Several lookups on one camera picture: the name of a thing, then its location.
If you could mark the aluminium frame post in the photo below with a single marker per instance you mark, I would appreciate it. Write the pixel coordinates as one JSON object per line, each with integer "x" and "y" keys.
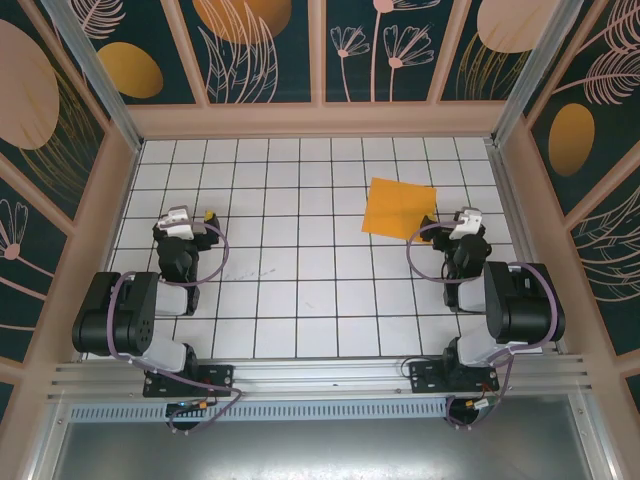
{"x": 97, "y": 75}
{"x": 530, "y": 75}

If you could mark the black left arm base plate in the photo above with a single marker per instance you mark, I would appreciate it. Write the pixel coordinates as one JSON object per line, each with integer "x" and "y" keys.
{"x": 220, "y": 377}

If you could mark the circuit board with yellow connector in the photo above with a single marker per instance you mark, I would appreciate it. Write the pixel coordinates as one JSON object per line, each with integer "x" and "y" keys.
{"x": 202, "y": 405}
{"x": 480, "y": 402}

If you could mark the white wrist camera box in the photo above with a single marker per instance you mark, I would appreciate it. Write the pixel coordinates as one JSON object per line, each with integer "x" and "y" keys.
{"x": 465, "y": 225}
{"x": 177, "y": 225}

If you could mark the shiny metal sheet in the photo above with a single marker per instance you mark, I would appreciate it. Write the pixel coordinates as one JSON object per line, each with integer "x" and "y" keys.
{"x": 320, "y": 450}

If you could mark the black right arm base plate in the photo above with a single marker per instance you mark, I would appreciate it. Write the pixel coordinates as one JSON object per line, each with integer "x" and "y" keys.
{"x": 425, "y": 377}

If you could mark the orange paper sheet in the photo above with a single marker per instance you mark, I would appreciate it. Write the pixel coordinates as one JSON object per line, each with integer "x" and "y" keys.
{"x": 395, "y": 207}

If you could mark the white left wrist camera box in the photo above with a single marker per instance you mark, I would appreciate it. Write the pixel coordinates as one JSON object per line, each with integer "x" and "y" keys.
{"x": 177, "y": 225}

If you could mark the aluminium side rail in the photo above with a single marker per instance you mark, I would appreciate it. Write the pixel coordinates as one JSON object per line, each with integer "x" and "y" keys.
{"x": 522, "y": 240}

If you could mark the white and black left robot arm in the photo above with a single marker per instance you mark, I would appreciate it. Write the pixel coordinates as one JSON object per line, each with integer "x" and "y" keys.
{"x": 125, "y": 320}

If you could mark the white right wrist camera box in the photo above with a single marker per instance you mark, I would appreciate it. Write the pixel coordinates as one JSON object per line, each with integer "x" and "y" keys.
{"x": 465, "y": 225}

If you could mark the aluminium mounting rail beam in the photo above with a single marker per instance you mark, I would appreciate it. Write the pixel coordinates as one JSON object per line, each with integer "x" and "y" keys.
{"x": 320, "y": 372}

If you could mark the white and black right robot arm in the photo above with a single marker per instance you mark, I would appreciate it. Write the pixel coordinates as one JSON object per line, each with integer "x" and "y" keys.
{"x": 520, "y": 310}

